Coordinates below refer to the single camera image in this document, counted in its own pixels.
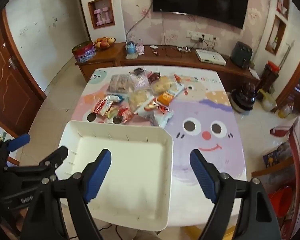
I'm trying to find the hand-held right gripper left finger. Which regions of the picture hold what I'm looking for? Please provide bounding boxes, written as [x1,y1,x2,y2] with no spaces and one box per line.
[20,149,112,240]

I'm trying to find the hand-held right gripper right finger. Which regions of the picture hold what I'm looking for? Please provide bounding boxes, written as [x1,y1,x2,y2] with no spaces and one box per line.
[189,149,282,240]

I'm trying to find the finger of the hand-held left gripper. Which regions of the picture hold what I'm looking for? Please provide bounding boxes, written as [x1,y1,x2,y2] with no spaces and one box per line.
[1,134,31,153]
[39,145,68,178]

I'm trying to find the white plastic tray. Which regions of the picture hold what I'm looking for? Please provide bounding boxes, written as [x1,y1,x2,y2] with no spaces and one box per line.
[57,120,174,231]

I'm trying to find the green snack packet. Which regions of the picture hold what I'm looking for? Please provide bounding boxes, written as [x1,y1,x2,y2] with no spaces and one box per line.
[104,106,119,120]

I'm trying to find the red white wafer packet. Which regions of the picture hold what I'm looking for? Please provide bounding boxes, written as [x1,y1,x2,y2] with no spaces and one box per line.
[91,98,118,117]

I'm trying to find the small red snack packet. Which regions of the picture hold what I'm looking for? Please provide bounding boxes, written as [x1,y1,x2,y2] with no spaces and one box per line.
[117,106,133,125]

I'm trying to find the long white snack packet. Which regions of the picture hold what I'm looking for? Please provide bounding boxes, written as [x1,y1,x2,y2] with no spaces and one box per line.
[140,111,174,128]

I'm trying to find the blue silver snack packet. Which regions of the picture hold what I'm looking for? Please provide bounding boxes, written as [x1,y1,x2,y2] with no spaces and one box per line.
[104,94,125,104]

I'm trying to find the white red printed packet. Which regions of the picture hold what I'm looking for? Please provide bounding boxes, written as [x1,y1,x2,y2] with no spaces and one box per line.
[154,104,174,117]

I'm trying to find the clear bag yellow biscuits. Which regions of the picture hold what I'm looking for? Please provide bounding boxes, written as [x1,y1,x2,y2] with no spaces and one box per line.
[127,90,157,113]

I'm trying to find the white blue snack packet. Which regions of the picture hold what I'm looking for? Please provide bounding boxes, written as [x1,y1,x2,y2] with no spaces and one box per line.
[169,82,188,98]

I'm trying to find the clear bag yellow pastries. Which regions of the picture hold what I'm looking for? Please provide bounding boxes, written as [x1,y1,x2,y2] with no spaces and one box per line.
[150,77,178,95]

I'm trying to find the clear pinkish snack packet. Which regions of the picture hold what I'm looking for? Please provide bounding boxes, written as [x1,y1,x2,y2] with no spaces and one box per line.
[129,74,150,90]

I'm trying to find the brown snack packet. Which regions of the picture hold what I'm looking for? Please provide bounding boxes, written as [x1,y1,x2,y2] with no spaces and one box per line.
[148,72,162,83]

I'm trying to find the brown wooden door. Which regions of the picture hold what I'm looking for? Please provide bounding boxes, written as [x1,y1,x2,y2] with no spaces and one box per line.
[0,9,47,138]

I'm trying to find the yellow stool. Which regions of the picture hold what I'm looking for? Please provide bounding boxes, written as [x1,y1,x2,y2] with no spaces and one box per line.
[185,225,237,240]

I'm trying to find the colourful picture box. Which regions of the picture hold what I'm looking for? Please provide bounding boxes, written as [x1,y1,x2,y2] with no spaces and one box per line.
[262,150,294,169]

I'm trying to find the red plastic basin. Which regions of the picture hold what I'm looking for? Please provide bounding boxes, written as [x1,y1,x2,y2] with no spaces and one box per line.
[268,185,294,218]

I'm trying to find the red white bag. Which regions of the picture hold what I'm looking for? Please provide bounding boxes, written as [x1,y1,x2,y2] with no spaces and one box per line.
[269,126,294,138]

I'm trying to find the dark brown ceramic jar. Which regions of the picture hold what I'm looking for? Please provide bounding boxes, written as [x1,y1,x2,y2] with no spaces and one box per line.
[230,81,258,115]

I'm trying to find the wooden drawer cabinet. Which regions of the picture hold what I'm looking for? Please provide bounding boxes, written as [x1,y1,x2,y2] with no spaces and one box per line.
[75,42,127,82]

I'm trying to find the yellow oil bottle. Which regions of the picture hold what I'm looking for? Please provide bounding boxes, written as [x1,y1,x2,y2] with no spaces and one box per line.
[277,104,294,119]

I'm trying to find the round red blue tin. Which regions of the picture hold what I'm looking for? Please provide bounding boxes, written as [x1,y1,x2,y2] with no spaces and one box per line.
[72,41,95,63]

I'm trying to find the white set-top box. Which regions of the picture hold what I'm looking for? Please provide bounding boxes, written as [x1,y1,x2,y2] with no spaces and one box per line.
[195,49,227,66]

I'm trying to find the dark woven bin red lid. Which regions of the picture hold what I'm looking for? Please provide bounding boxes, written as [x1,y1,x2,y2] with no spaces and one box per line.
[261,61,280,93]

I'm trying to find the bowl of fruit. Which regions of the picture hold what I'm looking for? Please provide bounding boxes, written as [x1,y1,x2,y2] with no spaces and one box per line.
[94,37,117,50]

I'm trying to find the long wooden TV cabinet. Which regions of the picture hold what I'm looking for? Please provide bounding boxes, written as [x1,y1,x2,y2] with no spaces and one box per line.
[120,44,262,88]

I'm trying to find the wooden kitchen cabinet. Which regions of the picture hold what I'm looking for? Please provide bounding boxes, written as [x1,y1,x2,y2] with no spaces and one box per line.
[287,85,300,105]

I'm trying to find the dark green air fryer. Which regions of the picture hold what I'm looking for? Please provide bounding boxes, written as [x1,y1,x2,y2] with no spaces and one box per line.
[230,41,252,68]

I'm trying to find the black coiled cable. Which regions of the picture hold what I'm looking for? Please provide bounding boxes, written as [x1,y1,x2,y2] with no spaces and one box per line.
[164,45,183,58]

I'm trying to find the white wall socket panel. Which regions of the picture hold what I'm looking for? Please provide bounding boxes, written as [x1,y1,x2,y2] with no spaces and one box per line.
[186,31,202,40]
[202,34,220,43]

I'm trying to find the wooden framed wall niche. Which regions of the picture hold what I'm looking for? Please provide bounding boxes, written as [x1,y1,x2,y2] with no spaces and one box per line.
[265,15,287,55]
[88,0,115,30]
[275,0,290,20]

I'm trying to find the mop handle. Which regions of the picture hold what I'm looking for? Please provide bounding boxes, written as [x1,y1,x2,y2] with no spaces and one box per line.
[281,40,295,69]

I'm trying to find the grey wall cable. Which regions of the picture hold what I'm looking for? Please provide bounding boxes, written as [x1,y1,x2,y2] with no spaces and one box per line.
[126,4,153,43]

